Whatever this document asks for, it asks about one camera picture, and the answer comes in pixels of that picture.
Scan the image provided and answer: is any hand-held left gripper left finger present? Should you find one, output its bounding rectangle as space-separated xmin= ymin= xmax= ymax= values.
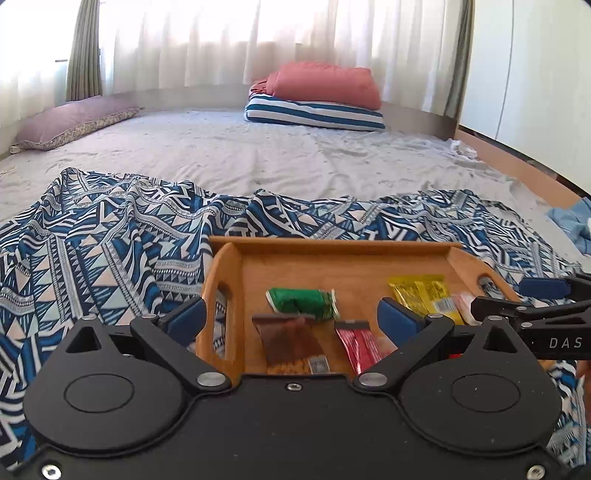
xmin=65 ymin=296 xmax=232 ymax=394

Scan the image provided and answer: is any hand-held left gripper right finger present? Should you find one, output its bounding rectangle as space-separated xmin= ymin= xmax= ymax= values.
xmin=352 ymin=298 xmax=525 ymax=394

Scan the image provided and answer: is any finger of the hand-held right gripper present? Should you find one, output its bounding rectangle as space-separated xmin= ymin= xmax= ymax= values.
xmin=519 ymin=275 xmax=591 ymax=301
xmin=470 ymin=296 xmax=527 ymax=326

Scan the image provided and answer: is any white snack packet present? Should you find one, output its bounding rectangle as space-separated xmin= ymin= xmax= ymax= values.
xmin=452 ymin=292 xmax=478 ymax=326

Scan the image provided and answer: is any yellow snack packet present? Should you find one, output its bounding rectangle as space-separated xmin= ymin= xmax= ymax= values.
xmin=388 ymin=274 xmax=465 ymax=326

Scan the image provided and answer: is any long red snack packet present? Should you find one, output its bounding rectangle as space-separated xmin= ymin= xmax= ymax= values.
xmin=333 ymin=322 xmax=399 ymax=377

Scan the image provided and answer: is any wooden tray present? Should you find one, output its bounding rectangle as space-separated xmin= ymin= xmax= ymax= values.
xmin=196 ymin=236 xmax=555 ymax=388

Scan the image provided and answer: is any green snack packet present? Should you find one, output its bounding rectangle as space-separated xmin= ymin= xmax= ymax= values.
xmin=266 ymin=287 xmax=340 ymax=321

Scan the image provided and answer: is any brown snack packet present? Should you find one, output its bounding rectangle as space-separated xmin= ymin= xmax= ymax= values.
xmin=252 ymin=315 xmax=331 ymax=376

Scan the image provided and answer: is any person's right hand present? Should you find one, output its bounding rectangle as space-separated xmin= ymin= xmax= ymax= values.
xmin=575 ymin=362 xmax=591 ymax=444

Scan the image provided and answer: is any light blue cloth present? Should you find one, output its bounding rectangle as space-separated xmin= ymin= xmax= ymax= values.
xmin=547 ymin=198 xmax=591 ymax=254

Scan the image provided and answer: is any blue patterned blanket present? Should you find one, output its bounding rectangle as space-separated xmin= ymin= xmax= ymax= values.
xmin=0 ymin=167 xmax=591 ymax=472

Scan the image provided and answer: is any white crumpled cloth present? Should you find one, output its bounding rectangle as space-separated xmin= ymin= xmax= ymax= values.
xmin=445 ymin=138 xmax=481 ymax=160

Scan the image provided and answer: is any blue white striped pillow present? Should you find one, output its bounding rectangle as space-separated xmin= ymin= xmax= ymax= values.
xmin=244 ymin=95 xmax=386 ymax=131

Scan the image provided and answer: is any white wardrobe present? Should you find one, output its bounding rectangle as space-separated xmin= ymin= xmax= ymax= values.
xmin=459 ymin=0 xmax=591 ymax=185

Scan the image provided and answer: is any purple pillow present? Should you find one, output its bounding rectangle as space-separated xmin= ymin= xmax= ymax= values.
xmin=10 ymin=99 xmax=141 ymax=152

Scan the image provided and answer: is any olive curtain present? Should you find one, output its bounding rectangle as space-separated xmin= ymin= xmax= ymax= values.
xmin=434 ymin=0 xmax=475 ymax=134
xmin=65 ymin=0 xmax=103 ymax=101

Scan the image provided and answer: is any red pillow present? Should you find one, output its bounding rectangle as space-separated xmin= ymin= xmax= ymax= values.
xmin=249 ymin=61 xmax=383 ymax=110

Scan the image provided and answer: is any sheer white curtain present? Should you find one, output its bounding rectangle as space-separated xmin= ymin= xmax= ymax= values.
xmin=0 ymin=0 xmax=462 ymax=121

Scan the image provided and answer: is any wooden bed frame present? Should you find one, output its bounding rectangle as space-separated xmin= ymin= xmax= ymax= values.
xmin=455 ymin=128 xmax=591 ymax=199

